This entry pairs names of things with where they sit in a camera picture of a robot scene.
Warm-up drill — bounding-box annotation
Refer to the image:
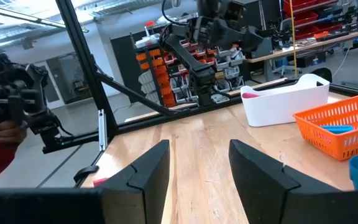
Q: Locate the white plastic bin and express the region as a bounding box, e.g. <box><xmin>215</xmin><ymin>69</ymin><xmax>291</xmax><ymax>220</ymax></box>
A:
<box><xmin>240</xmin><ymin>73</ymin><xmax>331</xmax><ymax>128</ymax></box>

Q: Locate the silver bracket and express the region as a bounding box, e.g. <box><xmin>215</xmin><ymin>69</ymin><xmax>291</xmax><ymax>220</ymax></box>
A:
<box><xmin>97</xmin><ymin>108</ymin><xmax>108</xmax><ymax>152</ymax></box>

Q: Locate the black clamp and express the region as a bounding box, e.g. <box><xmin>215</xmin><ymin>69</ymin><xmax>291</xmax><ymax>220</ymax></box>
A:
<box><xmin>73</xmin><ymin>165</ymin><xmax>100</xmax><ymax>184</ymax></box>

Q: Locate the wooden workbench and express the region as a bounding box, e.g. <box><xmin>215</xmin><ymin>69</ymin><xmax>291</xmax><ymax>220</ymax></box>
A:
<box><xmin>246</xmin><ymin>26</ymin><xmax>358</xmax><ymax>83</ymax></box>

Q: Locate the person's hand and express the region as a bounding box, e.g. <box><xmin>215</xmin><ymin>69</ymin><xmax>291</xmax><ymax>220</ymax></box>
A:
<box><xmin>0</xmin><ymin>120</ymin><xmax>28</xmax><ymax>144</ymax></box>

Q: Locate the blue eraser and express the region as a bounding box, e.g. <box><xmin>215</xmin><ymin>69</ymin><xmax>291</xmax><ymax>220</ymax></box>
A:
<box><xmin>326</xmin><ymin>128</ymin><xmax>353</xmax><ymax>135</ymax></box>
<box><xmin>319</xmin><ymin>124</ymin><xmax>354</xmax><ymax>131</ymax></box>

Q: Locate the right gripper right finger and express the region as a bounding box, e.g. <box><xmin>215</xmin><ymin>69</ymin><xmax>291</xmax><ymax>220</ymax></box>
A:
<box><xmin>227</xmin><ymin>139</ymin><xmax>354</xmax><ymax>224</ymax></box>

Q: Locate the orange plastic basket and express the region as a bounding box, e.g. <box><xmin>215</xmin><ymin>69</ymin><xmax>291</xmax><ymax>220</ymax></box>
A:
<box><xmin>292</xmin><ymin>94</ymin><xmax>358</xmax><ymax>162</ymax></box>

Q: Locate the black aluminium table frame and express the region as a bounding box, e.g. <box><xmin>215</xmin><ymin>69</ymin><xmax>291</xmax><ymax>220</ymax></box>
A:
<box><xmin>42</xmin><ymin>0</ymin><xmax>358</xmax><ymax>187</ymax></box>

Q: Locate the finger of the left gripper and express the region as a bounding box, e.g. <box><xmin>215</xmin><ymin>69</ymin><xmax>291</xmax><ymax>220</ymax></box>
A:
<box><xmin>244</xmin><ymin>26</ymin><xmax>273</xmax><ymax>60</ymax></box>

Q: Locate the black round floor object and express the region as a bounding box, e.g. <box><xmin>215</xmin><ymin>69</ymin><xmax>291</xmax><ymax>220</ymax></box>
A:
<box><xmin>310</xmin><ymin>67</ymin><xmax>334</xmax><ymax>83</ymax></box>

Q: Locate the red bin shelf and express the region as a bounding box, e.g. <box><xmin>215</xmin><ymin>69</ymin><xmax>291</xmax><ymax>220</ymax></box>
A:
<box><xmin>283</xmin><ymin>0</ymin><xmax>340</xmax><ymax>40</ymax></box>

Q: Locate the yellow hanging cable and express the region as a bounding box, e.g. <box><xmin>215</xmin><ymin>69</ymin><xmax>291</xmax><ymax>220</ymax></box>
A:
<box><xmin>290</xmin><ymin>0</ymin><xmax>299</xmax><ymax>78</ymax></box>

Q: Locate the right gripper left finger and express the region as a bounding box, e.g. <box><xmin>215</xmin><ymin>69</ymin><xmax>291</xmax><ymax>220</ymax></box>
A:
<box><xmin>99</xmin><ymin>139</ymin><xmax>171</xmax><ymax>224</ymax></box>

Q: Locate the blue chair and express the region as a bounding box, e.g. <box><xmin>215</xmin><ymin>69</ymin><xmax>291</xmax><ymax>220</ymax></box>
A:
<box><xmin>272</xmin><ymin>57</ymin><xmax>303</xmax><ymax>78</ymax></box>

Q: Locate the storage bin rack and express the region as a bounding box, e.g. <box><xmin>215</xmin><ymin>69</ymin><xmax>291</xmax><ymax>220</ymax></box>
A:
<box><xmin>109</xmin><ymin>27</ymin><xmax>246</xmax><ymax>109</ymax></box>

